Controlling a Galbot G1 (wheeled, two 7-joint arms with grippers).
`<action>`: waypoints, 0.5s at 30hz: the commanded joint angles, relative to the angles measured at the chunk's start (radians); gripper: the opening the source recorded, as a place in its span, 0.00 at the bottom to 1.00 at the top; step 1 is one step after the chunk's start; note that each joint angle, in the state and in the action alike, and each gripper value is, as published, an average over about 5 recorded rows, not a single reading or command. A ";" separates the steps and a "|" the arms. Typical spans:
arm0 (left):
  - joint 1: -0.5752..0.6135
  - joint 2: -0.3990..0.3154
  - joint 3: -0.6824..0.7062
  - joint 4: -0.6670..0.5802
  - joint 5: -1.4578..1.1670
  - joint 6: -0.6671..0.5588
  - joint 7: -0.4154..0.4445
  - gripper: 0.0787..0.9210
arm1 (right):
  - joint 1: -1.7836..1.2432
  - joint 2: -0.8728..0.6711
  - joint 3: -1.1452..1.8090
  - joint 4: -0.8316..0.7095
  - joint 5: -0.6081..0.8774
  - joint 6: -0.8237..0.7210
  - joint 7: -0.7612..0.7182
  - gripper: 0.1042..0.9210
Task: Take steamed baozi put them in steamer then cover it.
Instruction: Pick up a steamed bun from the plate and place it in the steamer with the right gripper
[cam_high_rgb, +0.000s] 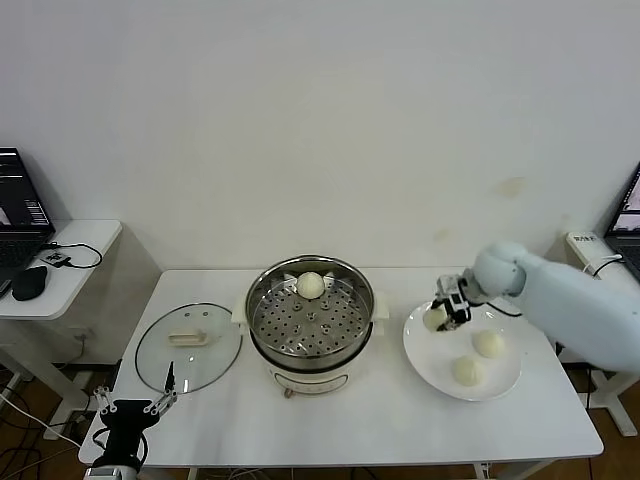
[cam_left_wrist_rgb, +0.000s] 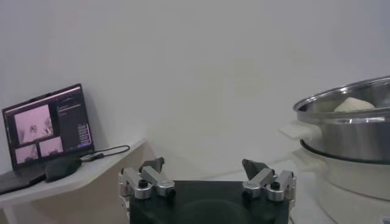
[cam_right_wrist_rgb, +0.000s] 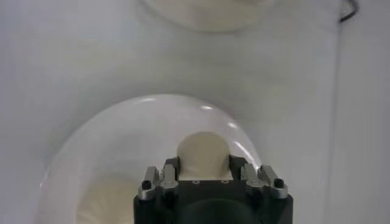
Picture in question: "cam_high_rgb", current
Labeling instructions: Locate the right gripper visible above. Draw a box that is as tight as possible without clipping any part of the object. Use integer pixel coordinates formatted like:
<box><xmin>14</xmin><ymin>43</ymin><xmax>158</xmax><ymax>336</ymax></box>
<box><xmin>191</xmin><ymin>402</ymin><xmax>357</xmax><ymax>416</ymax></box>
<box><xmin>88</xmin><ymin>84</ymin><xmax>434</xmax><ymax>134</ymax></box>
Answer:
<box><xmin>430</xmin><ymin>272</ymin><xmax>479</xmax><ymax>334</ymax></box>

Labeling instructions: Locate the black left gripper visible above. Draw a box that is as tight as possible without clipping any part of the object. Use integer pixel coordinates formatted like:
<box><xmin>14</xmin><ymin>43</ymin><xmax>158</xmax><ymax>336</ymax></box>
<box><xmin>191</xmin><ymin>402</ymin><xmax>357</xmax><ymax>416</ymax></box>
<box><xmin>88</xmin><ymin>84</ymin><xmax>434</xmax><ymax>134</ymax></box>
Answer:
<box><xmin>93</xmin><ymin>359</ymin><xmax>180</xmax><ymax>467</ymax></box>

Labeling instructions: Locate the white steamed baozi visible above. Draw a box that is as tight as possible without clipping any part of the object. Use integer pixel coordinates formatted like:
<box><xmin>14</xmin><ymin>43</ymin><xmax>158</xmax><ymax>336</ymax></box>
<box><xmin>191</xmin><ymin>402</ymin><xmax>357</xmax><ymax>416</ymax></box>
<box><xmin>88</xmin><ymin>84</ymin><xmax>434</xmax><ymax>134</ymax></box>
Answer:
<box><xmin>472</xmin><ymin>329</ymin><xmax>506</xmax><ymax>359</ymax></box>
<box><xmin>452</xmin><ymin>354</ymin><xmax>486</xmax><ymax>387</ymax></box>
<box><xmin>423</xmin><ymin>307</ymin><xmax>450</xmax><ymax>334</ymax></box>
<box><xmin>296</xmin><ymin>271</ymin><xmax>326</xmax><ymax>301</ymax></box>

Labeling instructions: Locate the round glass pot lid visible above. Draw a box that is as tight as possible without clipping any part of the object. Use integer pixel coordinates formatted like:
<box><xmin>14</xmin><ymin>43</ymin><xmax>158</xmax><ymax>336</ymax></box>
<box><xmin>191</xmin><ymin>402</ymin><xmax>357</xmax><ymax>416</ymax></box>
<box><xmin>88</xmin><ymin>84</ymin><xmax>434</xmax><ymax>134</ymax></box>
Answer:
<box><xmin>134</xmin><ymin>301</ymin><xmax>243</xmax><ymax>395</ymax></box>

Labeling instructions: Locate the stainless steel steamer basket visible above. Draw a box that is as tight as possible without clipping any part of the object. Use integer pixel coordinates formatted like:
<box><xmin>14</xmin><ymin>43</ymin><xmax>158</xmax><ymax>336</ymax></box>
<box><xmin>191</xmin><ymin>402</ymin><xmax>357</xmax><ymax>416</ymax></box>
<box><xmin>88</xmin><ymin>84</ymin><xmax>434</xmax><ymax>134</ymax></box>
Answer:
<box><xmin>247</xmin><ymin>255</ymin><xmax>376</xmax><ymax>364</ymax></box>

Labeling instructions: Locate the white round plate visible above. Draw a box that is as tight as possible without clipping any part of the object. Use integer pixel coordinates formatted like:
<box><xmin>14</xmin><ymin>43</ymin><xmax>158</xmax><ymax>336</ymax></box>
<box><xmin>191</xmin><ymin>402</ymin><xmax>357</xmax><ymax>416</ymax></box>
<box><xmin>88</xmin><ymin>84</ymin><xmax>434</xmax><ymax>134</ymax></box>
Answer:
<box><xmin>402</xmin><ymin>298</ymin><xmax>524</xmax><ymax>403</ymax></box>

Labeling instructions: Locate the white side table with mouse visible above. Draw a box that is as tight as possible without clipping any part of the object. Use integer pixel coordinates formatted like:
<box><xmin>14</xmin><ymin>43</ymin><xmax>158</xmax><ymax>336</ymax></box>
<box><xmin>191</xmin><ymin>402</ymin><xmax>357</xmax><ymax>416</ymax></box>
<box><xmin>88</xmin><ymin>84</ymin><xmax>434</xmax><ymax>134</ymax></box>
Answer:
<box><xmin>0</xmin><ymin>218</ymin><xmax>164</xmax><ymax>441</ymax></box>

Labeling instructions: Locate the black computer mouse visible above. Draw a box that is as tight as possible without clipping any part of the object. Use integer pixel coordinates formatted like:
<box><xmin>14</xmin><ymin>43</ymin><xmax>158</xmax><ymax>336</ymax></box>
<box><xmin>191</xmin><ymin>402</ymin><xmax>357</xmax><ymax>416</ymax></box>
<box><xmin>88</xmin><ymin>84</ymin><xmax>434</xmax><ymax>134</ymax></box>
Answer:
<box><xmin>11</xmin><ymin>265</ymin><xmax>50</xmax><ymax>302</ymax></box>

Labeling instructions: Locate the cream electric cooking pot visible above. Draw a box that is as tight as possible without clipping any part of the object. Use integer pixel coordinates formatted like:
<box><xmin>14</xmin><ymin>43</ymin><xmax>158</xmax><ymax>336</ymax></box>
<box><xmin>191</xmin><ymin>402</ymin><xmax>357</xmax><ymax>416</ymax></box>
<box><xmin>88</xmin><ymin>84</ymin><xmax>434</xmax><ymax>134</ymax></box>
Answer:
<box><xmin>231</xmin><ymin>292</ymin><xmax>391</xmax><ymax>401</ymax></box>

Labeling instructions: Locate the black laptop with pale windows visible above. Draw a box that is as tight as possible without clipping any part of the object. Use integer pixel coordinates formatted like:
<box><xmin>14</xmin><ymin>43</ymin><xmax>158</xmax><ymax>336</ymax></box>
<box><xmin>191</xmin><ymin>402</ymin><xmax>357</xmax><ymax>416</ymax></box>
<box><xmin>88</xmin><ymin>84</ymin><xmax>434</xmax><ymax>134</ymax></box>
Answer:
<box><xmin>602</xmin><ymin>160</ymin><xmax>640</xmax><ymax>282</ymax></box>

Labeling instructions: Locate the black laptop with dark screen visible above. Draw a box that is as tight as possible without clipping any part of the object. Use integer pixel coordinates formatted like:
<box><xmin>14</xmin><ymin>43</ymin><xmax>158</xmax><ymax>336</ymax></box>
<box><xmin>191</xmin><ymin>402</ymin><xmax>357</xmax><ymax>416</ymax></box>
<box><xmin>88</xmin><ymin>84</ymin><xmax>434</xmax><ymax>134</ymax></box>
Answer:
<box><xmin>0</xmin><ymin>146</ymin><xmax>57</xmax><ymax>299</ymax></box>

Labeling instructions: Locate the white wall socket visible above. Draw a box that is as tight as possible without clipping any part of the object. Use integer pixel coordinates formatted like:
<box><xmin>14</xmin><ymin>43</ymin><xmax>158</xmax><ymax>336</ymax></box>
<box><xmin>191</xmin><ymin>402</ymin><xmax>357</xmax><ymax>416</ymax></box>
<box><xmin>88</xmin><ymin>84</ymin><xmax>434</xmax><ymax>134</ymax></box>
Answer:
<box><xmin>69</xmin><ymin>324</ymin><xmax>97</xmax><ymax>359</ymax></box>

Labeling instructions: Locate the black cable with inline adapter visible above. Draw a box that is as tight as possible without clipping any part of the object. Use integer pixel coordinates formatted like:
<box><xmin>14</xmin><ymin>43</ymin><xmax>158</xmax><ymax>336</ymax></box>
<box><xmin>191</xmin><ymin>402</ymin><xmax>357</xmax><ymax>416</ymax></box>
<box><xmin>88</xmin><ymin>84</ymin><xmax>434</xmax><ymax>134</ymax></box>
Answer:
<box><xmin>553</xmin><ymin>341</ymin><xmax>601</xmax><ymax>401</ymax></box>

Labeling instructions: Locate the white charger cable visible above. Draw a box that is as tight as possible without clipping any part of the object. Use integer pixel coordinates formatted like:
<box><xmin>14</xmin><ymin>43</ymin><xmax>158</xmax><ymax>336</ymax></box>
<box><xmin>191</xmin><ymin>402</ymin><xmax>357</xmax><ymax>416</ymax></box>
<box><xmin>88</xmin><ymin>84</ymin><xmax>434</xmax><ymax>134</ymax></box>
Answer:
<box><xmin>592</xmin><ymin>253</ymin><xmax>624</xmax><ymax>276</ymax></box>

